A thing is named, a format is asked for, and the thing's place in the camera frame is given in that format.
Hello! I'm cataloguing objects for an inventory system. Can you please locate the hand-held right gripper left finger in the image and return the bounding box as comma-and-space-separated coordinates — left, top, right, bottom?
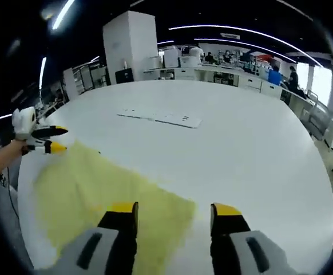
54, 201, 140, 275

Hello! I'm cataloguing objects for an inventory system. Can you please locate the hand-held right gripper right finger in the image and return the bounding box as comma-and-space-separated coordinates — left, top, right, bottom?
210, 202, 295, 275

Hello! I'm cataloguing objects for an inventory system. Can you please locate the yellow blue black garment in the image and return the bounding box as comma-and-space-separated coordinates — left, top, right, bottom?
34, 139, 199, 275

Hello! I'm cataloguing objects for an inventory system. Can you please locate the person's left hand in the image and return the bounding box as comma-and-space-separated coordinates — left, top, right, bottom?
10, 140, 30, 157

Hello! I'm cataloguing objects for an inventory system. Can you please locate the black low cabinet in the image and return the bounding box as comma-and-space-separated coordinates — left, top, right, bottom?
114, 68, 134, 85

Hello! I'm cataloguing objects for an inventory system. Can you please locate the white square pillar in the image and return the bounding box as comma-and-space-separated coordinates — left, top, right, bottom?
102, 10, 159, 84

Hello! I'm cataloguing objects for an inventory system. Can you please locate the grey framed office chair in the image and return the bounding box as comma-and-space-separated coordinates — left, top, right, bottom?
306, 89, 333, 143

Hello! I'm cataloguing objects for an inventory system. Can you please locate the white drawer cabinet counter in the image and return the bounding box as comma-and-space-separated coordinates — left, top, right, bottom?
180, 65, 283, 97

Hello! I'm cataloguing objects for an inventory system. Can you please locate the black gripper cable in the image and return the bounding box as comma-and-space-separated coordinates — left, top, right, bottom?
5, 166, 20, 219

